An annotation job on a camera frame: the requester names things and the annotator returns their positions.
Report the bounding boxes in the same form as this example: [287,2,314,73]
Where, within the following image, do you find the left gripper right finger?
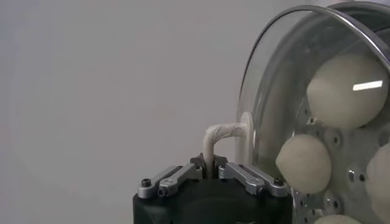
[213,154,290,198]

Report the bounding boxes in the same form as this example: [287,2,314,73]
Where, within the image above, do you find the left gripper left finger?
[136,153,205,200]

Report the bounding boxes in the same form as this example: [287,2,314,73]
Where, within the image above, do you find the round glass pot lid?
[202,4,390,224]

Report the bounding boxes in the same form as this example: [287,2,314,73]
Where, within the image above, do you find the white steamed baozi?
[306,53,389,130]
[365,142,390,223]
[313,214,363,224]
[275,133,333,195]

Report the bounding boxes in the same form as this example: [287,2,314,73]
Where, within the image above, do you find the perforated steel steamer basket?
[252,1,390,224]

